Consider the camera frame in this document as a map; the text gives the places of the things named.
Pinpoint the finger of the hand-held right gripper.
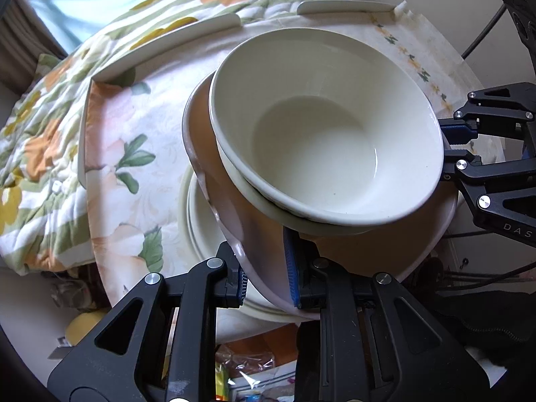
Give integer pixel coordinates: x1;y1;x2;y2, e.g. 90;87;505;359
440;143;536;218
438;83;536;144

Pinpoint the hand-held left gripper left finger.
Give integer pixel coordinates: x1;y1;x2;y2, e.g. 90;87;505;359
47;241;249;402

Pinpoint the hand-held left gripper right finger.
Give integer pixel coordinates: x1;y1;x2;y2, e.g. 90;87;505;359
283;227;490;402

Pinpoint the pink bear-shaped bowl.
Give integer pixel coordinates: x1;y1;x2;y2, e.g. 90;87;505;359
182;71;459;315

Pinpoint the duck print cream bowl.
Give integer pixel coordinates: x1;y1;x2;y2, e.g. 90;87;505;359
218;142;378;236

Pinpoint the large white plate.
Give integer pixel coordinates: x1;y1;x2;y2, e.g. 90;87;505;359
187;176;294;317

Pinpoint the yellow patterned cream plate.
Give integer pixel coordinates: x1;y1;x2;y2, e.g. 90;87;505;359
179;166;302;324

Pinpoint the plain cream bowl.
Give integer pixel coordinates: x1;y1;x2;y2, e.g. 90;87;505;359
208;28;445;224

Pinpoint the clear plastic bag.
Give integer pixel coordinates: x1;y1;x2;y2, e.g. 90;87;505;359
215;343;298;402

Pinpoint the black zippered cloth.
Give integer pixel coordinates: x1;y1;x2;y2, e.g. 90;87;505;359
431;289;536;369

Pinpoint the peach floral tablecloth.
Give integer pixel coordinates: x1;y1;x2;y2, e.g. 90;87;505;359
84;0;509;369

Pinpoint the yellow object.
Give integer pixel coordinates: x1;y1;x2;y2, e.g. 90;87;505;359
65;310;110;344

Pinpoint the green orange floral quilt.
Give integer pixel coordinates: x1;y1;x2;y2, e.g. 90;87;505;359
0;0;348;277

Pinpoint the brown curtain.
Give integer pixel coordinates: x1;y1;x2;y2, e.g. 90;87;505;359
0;0;70;93

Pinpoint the black perforated bracket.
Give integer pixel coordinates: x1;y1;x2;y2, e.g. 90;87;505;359
496;0;536;93

